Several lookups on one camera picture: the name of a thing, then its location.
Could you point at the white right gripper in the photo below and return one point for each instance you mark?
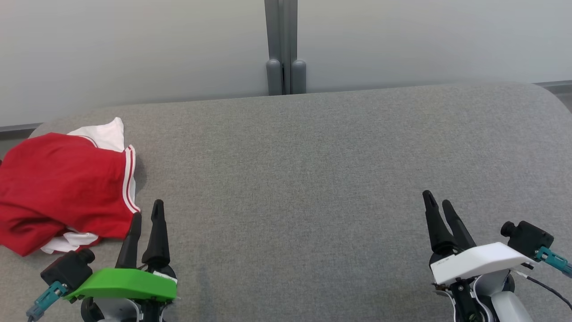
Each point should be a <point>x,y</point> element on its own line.
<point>478,261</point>

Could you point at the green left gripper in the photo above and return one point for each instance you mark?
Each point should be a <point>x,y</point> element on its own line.
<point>125,284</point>

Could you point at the red jersey with white sleeves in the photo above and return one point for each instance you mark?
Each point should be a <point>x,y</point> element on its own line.
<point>62,179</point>

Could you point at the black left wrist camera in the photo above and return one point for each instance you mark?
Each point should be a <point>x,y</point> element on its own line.
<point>67,268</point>

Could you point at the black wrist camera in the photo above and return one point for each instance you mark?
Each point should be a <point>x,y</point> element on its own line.
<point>529,237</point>
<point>67,268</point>

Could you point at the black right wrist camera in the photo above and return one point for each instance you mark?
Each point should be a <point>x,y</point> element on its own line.
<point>529,237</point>

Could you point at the grey partition base rail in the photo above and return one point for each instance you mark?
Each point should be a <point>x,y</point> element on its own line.
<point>18,128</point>
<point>554,83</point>

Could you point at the grey partition post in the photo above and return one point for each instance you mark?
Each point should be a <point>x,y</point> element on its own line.
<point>286,44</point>

